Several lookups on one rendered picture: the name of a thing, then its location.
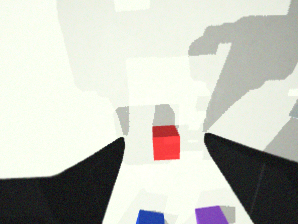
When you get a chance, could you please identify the blue block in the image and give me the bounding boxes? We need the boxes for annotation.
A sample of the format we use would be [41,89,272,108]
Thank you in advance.
[136,209,165,224]

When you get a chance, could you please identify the purple cube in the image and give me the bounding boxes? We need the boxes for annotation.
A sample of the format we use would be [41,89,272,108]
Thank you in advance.
[194,205,229,224]

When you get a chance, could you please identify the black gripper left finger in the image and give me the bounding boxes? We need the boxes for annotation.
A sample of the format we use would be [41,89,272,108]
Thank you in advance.
[0,137,125,224]

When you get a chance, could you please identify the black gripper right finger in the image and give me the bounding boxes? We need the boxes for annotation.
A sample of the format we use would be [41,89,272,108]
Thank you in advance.
[204,133,298,224]

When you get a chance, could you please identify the red block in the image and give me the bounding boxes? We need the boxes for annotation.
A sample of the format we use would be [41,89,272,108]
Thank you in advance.
[152,125,180,160]

